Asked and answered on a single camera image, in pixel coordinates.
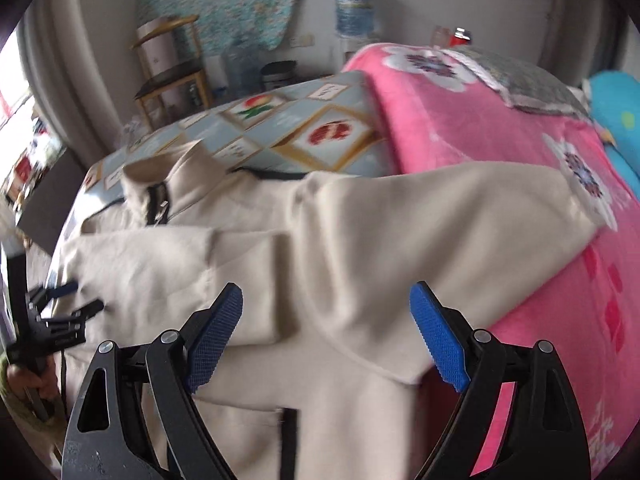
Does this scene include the fruit print tablecloth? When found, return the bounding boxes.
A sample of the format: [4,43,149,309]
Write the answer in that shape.
[82,71,396,196]

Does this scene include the grey lace-edged cushion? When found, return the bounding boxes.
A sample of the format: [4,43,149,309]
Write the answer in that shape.
[440,45,593,116]

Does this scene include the beige zip jacket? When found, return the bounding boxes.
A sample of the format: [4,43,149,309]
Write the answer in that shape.
[47,141,608,480]

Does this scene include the blue water bottle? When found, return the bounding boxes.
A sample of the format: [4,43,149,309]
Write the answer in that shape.
[334,0,377,38]

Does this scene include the white water dispenser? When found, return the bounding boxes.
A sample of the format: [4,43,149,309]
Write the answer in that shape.
[332,35,381,73]

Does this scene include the person's left hand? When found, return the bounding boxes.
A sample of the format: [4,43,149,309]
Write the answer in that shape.
[6,359,62,405]

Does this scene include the wooden chair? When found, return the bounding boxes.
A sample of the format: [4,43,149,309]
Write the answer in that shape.
[131,15,213,131]

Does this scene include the black trash bin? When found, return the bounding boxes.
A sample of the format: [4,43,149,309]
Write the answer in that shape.
[260,61,298,91]

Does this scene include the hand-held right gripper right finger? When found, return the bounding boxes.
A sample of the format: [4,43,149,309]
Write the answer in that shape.
[409,281,592,480]

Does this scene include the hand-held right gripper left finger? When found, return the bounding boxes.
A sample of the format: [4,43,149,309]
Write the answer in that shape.
[62,282,244,480]

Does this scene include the blue pillow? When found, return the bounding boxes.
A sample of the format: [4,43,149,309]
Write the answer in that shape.
[585,71,640,186]

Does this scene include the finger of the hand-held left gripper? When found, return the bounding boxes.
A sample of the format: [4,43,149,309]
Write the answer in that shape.
[39,300,105,335]
[26,281,79,313]

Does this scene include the grey curtain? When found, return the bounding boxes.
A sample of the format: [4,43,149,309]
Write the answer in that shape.
[17,0,146,171]

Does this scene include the pink floral blanket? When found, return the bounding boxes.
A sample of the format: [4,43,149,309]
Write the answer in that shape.
[342,42,640,480]

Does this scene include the dark cabinet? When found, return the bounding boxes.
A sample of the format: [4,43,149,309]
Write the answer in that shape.
[15,150,91,261]

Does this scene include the teal floral wall cloth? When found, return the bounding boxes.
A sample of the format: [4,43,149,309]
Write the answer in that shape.
[139,0,326,53]

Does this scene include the white cylinder box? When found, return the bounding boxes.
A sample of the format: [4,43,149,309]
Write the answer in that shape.
[135,17,178,78]

